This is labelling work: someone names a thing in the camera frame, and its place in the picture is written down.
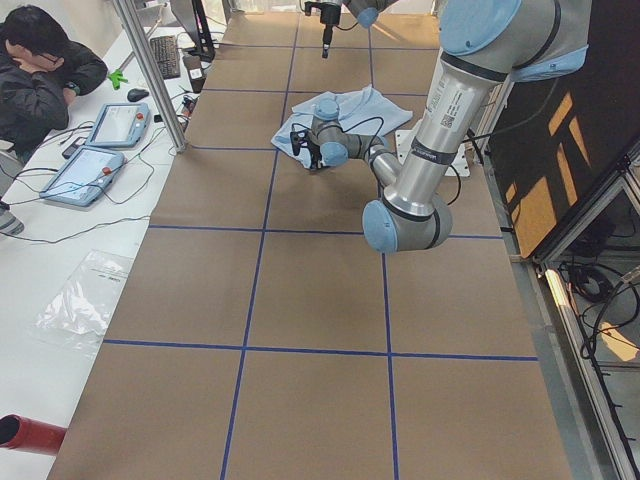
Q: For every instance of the lower blue teach pendant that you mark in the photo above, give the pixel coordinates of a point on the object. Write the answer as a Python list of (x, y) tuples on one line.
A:
[(84, 177)]

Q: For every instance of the small black box with label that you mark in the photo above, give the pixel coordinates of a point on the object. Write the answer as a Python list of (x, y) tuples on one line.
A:
[(195, 72)]

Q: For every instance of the light blue button shirt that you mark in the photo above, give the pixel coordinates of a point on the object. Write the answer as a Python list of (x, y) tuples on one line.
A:
[(365, 111)]

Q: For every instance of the upper blue teach pendant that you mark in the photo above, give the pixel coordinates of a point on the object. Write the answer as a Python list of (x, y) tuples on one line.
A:
[(119, 125)]

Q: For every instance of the black keyboard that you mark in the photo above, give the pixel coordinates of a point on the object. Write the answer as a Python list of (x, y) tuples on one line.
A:
[(165, 52)]

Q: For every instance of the clear plastic bag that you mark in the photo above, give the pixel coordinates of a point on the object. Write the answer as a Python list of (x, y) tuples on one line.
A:
[(77, 317)]

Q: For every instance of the blue teach pendant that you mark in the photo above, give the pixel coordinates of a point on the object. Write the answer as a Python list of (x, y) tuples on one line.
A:
[(119, 125), (84, 177)]

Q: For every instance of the green plastic toy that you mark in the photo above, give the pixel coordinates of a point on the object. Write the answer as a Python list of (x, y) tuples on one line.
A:
[(117, 79)]

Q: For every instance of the red cylinder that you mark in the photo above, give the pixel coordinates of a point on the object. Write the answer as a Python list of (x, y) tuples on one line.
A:
[(32, 436)]

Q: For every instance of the black computer mouse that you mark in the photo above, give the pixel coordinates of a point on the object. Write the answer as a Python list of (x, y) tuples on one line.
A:
[(137, 94)]

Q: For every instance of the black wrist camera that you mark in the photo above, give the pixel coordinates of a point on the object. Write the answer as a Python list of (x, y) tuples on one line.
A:
[(299, 141), (312, 7)]

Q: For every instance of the aluminium frame post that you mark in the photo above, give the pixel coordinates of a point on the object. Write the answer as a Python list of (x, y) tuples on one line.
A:
[(140, 46)]

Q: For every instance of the seated person black jacket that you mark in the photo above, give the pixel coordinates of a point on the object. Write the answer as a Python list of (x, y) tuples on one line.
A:
[(43, 71)]

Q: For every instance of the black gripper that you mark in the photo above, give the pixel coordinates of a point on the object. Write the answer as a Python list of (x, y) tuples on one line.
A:
[(314, 152), (328, 17)]

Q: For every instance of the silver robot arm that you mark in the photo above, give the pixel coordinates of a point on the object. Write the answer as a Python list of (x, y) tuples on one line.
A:
[(365, 12), (484, 43)]

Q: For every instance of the black orange adapter box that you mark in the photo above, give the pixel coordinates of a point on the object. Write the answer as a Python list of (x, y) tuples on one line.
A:
[(188, 105)]

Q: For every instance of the white central mounting column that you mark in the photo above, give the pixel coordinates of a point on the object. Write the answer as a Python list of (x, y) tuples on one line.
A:
[(404, 139)]

